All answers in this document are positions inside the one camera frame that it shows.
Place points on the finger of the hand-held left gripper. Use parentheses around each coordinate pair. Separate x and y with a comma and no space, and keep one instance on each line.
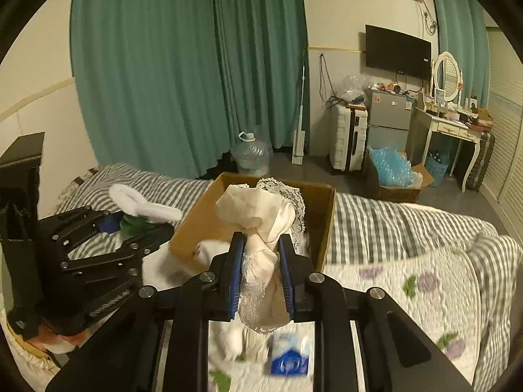
(135,249)
(108,223)

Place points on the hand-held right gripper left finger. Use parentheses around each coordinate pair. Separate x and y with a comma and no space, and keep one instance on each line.
(236,281)

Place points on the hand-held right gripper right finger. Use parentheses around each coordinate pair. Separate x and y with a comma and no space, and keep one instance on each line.
(287,284)

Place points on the brown cardboard box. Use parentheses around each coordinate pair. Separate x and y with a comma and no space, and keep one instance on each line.
(322,228)

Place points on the cream lace cloth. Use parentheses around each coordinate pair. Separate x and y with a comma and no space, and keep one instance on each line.
(261,220)

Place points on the green soft item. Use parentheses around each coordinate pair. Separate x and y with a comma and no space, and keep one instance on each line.
(135,225)

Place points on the white sock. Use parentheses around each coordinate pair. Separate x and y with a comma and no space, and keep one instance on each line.
(229,341)
(143,207)

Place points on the blue tissue pack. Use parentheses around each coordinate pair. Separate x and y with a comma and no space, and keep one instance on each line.
(290,355)

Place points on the grey striped bedsheet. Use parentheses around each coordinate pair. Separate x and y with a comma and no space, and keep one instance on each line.
(388,228)

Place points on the orange and white cloth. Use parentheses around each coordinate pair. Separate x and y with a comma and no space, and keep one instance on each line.
(57,339)

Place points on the large clear water jug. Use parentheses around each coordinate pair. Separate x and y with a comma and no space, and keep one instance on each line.
(251,153)

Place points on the cardboard box of plastic bags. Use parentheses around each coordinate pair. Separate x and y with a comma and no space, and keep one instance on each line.
(394,194)

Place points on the white flat mop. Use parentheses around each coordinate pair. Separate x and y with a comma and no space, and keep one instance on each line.
(300,139)

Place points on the white suitcase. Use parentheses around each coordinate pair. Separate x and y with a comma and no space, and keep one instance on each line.
(347,139)

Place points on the blue plastic bags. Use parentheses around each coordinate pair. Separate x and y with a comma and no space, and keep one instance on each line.
(390,165)

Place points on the wide green curtain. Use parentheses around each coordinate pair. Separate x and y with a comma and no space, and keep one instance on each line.
(163,69)

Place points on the blue plastic basket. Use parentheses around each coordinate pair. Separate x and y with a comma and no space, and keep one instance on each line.
(437,167)

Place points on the grey small fridge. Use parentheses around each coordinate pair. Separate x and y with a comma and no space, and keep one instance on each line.
(390,118)

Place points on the clear plastic bag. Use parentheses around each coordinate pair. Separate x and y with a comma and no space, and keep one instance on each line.
(350,88)

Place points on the white vanity table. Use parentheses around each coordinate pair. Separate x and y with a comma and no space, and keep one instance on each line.
(447,124)

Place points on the dark suitcase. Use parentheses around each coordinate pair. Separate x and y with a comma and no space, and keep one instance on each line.
(480,161)

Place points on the oval vanity mirror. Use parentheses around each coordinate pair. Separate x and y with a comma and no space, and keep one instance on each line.
(447,75)

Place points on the white louvered wardrobe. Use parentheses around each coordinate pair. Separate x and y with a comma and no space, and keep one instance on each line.
(506,122)

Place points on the narrow green curtain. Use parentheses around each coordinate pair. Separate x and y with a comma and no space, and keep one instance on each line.
(457,28)

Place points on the black wall television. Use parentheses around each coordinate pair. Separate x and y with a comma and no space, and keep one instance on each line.
(398,51)

